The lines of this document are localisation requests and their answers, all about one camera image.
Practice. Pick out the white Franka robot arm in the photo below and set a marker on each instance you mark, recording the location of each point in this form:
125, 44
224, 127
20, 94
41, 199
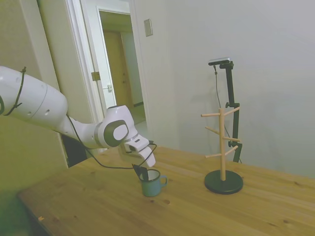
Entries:
37, 103

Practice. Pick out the black camera stand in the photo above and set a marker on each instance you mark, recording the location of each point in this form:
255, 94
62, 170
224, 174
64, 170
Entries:
231, 98

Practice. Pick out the blue enamel mug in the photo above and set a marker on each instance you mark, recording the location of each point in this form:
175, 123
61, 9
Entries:
151, 186

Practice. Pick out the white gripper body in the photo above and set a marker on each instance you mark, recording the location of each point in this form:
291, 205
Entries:
140, 150

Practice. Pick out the brown wooden door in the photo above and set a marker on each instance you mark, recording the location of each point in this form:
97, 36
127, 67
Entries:
121, 73

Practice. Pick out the wooden mug tree black base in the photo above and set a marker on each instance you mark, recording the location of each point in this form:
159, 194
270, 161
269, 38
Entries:
223, 183

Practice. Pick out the grey wall switch plate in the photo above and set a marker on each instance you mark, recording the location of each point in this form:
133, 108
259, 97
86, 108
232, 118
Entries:
148, 27

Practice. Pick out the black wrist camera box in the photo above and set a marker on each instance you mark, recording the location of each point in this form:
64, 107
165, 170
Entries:
150, 141

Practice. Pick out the black grey exterior camera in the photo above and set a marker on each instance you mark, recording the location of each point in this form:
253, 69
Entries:
219, 61

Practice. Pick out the black box with white edge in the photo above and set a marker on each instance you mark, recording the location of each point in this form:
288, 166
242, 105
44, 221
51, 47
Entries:
75, 155

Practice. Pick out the white open door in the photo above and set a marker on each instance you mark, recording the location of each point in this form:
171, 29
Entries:
98, 61

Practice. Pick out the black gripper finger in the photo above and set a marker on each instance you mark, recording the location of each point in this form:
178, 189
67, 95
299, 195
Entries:
145, 173
137, 170

